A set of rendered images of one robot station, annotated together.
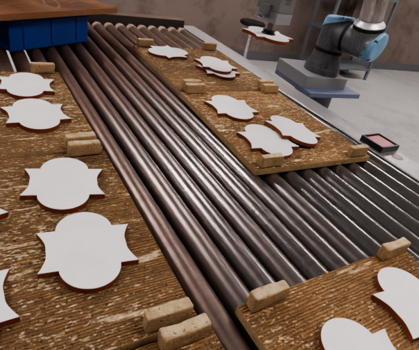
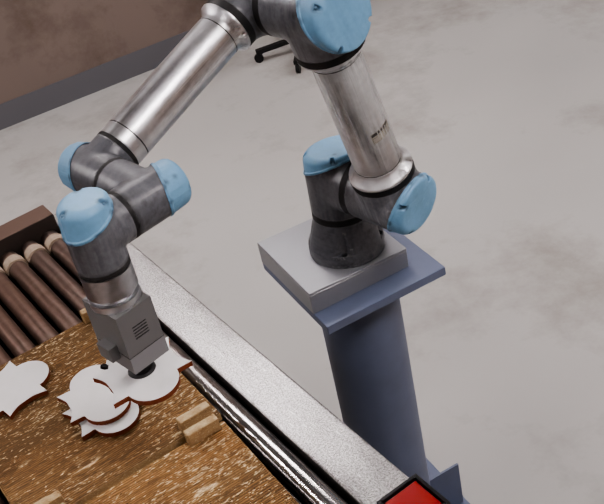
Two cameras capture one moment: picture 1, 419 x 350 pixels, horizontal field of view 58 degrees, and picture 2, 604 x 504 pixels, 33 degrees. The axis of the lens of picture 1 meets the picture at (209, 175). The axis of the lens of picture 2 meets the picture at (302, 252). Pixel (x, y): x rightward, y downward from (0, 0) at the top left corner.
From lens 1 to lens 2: 0.92 m
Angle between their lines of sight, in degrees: 8
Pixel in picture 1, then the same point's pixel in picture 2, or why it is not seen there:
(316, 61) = (323, 245)
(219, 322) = not seen: outside the picture
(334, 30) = (325, 187)
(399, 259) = not seen: outside the picture
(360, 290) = not seen: outside the picture
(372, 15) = (369, 167)
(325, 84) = (360, 282)
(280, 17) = (139, 358)
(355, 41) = (367, 209)
